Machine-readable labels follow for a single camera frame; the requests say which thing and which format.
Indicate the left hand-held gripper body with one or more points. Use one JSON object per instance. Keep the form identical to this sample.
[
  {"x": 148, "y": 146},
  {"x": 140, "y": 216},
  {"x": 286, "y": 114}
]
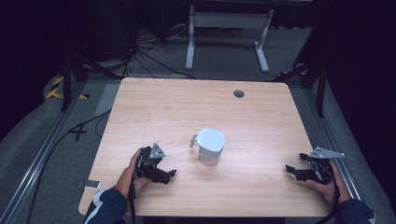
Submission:
[{"x": 151, "y": 163}]

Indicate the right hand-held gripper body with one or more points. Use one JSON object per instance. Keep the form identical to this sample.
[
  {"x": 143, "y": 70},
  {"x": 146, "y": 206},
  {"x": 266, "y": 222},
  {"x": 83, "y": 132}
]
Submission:
[{"x": 317, "y": 169}]

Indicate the person's left hand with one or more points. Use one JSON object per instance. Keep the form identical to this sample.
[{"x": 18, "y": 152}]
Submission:
[{"x": 132, "y": 174}]

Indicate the person's right hand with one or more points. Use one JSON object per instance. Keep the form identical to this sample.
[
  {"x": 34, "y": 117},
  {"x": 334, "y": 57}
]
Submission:
[{"x": 334, "y": 189}]

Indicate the clear pitcher with white lid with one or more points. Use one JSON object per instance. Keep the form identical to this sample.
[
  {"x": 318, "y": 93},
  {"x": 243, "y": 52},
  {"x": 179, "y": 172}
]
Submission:
[{"x": 210, "y": 146}]

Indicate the black metal stand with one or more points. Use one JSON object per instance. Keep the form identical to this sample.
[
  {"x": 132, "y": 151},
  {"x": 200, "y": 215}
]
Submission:
[
  {"x": 67, "y": 81},
  {"x": 320, "y": 84}
]

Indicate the grey floor plate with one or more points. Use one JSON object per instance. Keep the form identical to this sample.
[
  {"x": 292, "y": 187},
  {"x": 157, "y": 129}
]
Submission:
[{"x": 107, "y": 99}]

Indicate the black tape cross mark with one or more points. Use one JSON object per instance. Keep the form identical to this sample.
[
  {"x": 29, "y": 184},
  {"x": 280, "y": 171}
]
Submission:
[{"x": 78, "y": 132}]

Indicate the yellow black hazard tape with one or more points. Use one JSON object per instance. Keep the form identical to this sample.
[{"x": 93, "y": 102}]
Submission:
[{"x": 56, "y": 91}]

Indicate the aluminium floor rail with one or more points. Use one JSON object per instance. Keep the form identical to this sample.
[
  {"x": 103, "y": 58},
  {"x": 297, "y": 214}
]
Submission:
[
  {"x": 330, "y": 140},
  {"x": 37, "y": 161}
]

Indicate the white metal desk frame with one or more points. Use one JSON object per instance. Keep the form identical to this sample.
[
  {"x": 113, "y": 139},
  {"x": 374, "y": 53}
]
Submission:
[{"x": 229, "y": 20}]

